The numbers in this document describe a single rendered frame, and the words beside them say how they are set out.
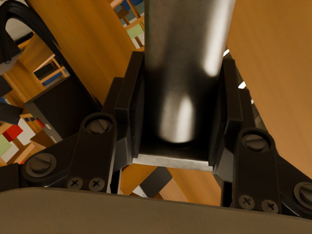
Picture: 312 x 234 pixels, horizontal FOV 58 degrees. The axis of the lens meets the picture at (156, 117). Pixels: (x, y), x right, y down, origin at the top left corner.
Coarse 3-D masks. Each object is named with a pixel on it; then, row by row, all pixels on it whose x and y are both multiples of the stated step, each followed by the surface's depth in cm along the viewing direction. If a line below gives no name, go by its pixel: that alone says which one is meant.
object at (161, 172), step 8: (160, 168) 58; (152, 176) 57; (160, 176) 58; (168, 176) 59; (144, 184) 56; (152, 184) 57; (160, 184) 58; (136, 192) 60; (144, 192) 56; (152, 192) 57
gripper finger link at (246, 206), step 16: (256, 128) 9; (240, 144) 9; (256, 144) 9; (272, 144) 9; (240, 160) 8; (256, 160) 8; (272, 160) 9; (240, 176) 8; (256, 176) 8; (272, 176) 8; (224, 192) 10; (240, 192) 8; (256, 192) 8; (272, 192) 8; (240, 208) 7; (256, 208) 7; (272, 208) 7
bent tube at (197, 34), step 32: (160, 0) 8; (192, 0) 8; (224, 0) 8; (160, 32) 9; (192, 32) 9; (224, 32) 9; (160, 64) 10; (192, 64) 9; (160, 96) 11; (192, 96) 10; (160, 128) 12; (192, 128) 12; (160, 160) 12; (192, 160) 12
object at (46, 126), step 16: (64, 80) 64; (48, 96) 62; (64, 96) 64; (80, 96) 66; (32, 112) 71; (48, 112) 62; (64, 112) 64; (80, 112) 66; (48, 128) 68; (64, 128) 64
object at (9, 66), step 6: (6, 36) 72; (12, 42) 72; (0, 48) 71; (12, 48) 72; (18, 48) 73; (0, 54) 71; (12, 54) 72; (18, 54) 73; (0, 60) 71; (12, 60) 77; (0, 66) 75; (6, 66) 83; (12, 66) 93; (0, 72) 89
